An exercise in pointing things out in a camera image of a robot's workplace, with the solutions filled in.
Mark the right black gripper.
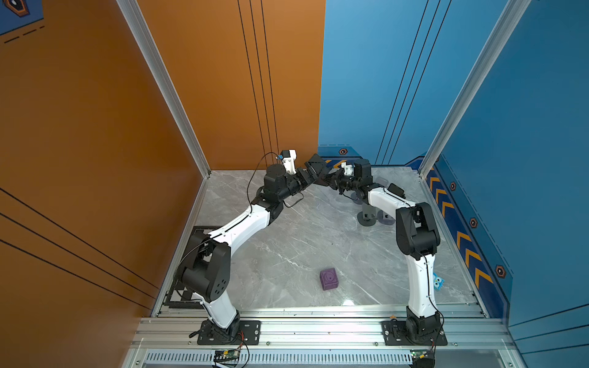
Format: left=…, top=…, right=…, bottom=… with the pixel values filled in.
left=321, top=168, right=360, bottom=195

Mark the blue cartoon sticker card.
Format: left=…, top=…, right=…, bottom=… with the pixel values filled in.
left=433, top=273, right=445, bottom=291

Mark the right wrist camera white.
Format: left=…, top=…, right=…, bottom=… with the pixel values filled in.
left=341, top=162, right=354, bottom=177

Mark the black phone stand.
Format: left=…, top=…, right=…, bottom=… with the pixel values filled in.
left=305, top=153, right=330, bottom=186
left=387, top=183, right=406, bottom=199

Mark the right aluminium corner post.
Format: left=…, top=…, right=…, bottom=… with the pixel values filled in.
left=418, top=0, right=531, bottom=179

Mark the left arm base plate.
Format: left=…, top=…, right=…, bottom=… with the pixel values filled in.
left=196, top=320, right=262, bottom=346

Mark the aluminium front rail frame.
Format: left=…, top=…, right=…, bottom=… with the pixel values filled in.
left=122, top=303, right=525, bottom=367

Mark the purple-grey phone stand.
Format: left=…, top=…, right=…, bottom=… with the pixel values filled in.
left=377, top=210, right=396, bottom=225
left=351, top=193, right=363, bottom=205

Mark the purple square box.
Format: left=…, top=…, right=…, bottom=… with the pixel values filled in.
left=320, top=268, right=339, bottom=291

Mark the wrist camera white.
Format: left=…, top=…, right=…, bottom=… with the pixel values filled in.
left=341, top=162, right=354, bottom=177
left=281, top=150, right=297, bottom=175

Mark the green circuit board left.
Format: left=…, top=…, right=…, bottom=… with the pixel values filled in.
left=213, top=349, right=241, bottom=367

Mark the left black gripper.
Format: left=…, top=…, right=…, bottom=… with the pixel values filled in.
left=275, top=162, right=323, bottom=205

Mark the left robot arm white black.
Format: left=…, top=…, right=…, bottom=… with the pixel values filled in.
left=175, top=155, right=327, bottom=339

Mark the circuit board right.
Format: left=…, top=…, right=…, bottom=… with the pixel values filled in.
left=411, top=351, right=436, bottom=368

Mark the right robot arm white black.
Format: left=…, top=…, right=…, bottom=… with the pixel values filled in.
left=325, top=159, right=443, bottom=347

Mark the black white checkerboard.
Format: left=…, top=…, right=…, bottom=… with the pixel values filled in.
left=163, top=224, right=217, bottom=309

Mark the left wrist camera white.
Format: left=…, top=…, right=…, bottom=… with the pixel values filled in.
left=281, top=150, right=297, bottom=175

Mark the aluminium corner post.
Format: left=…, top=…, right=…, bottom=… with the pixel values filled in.
left=418, top=0, right=531, bottom=179
left=117, top=0, right=211, bottom=179

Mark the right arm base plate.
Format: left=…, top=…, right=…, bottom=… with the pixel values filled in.
left=380, top=320, right=448, bottom=347

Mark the dark grey round phone stand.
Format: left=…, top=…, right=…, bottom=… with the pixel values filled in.
left=357, top=203, right=377, bottom=227

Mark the left aluminium corner post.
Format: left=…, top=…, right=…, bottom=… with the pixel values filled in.
left=117, top=0, right=211, bottom=179

